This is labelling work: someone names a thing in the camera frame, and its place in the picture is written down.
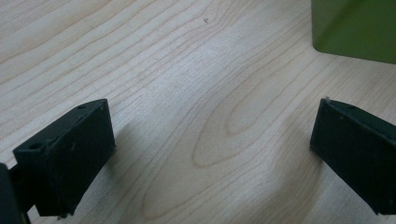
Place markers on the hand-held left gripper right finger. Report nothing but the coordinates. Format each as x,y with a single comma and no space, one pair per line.
358,155

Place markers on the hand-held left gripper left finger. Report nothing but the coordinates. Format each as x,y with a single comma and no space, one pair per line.
71,155

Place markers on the green box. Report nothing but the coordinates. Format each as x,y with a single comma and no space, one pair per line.
358,28

